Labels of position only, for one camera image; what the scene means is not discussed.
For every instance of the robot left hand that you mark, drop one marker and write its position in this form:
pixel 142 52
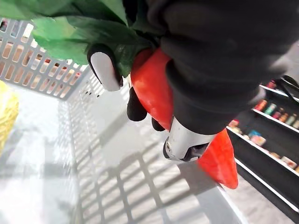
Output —
pixel 210 58

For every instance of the orange carrot with green leaves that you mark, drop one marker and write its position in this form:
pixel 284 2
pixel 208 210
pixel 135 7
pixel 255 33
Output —
pixel 149 91

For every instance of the white plastic slotted basket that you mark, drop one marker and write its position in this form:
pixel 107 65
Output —
pixel 130 182

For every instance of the pale yellow leafy vegetable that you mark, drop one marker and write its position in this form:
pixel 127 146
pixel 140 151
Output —
pixel 8 116

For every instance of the red packet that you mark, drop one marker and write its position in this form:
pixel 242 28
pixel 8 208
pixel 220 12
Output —
pixel 271 84

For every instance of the red can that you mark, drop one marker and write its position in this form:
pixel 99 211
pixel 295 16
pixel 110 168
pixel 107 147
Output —
pixel 260 105

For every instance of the red and white box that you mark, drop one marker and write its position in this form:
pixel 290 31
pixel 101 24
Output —
pixel 234 123

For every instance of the teal can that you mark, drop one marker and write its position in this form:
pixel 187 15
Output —
pixel 270 109

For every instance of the dark red jar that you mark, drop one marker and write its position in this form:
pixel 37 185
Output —
pixel 276 115

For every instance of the blue and pink box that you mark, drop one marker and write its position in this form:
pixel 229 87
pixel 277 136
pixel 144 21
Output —
pixel 257 138

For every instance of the orange bottle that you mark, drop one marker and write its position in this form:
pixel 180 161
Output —
pixel 283 117

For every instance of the pale green can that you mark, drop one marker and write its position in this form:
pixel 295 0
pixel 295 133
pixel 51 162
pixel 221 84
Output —
pixel 291 119

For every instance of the black shelf unit white-edged boards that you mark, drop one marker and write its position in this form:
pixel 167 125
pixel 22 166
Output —
pixel 268 168

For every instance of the cream and red box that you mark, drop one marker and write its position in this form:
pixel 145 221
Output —
pixel 289 162

